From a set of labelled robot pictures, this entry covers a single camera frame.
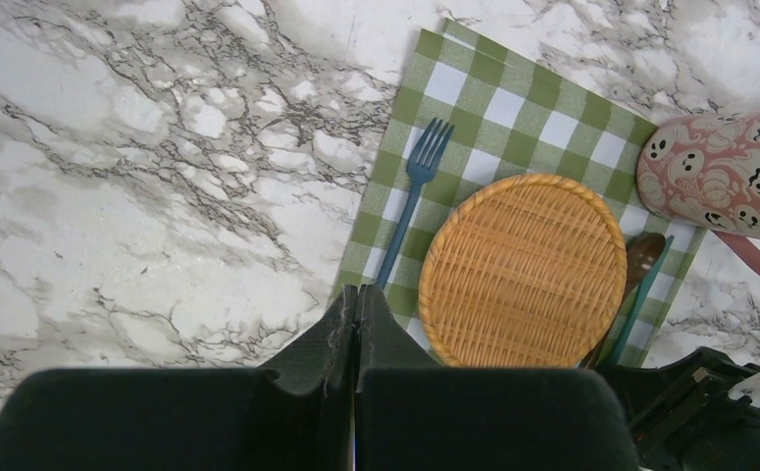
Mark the pink ceramic mug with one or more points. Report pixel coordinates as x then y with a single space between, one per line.
705 170

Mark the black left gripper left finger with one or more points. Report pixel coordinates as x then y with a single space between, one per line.
290 413

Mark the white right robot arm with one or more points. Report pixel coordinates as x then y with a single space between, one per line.
699 413

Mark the brown handled utensil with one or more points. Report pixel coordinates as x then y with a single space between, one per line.
642 254

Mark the orange woven plate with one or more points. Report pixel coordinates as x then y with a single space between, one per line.
529 271

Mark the blue handled utensil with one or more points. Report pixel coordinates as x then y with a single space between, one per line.
421 168

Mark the green white checkered cloth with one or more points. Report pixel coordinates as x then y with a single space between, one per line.
510 116

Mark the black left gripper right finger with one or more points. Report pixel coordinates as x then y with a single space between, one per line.
414 414

